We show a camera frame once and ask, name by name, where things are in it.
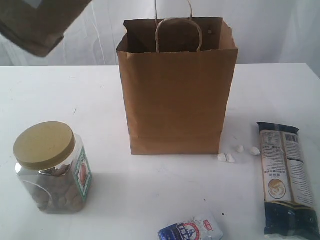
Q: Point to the brown kraft standup pouch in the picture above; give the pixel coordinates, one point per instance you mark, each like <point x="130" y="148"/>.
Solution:
<point x="38" y="26"/>

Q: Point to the brown paper bag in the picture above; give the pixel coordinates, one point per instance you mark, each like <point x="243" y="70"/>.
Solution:
<point x="176" y="76"/>

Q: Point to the small white pebble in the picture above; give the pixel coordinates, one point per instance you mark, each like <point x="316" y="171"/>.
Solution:
<point x="239" y="149"/>
<point x="255" y="151"/>
<point x="230" y="158"/>
<point x="221" y="157"/>

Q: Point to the blue white salt packet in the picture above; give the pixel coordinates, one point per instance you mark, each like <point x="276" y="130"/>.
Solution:
<point x="201" y="227"/>

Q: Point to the plastic nut jar yellow lid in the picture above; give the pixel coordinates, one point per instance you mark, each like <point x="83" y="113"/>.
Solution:
<point x="52" y="165"/>

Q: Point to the black beige noodle package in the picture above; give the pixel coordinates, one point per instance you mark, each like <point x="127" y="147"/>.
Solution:
<point x="288" y="197"/>

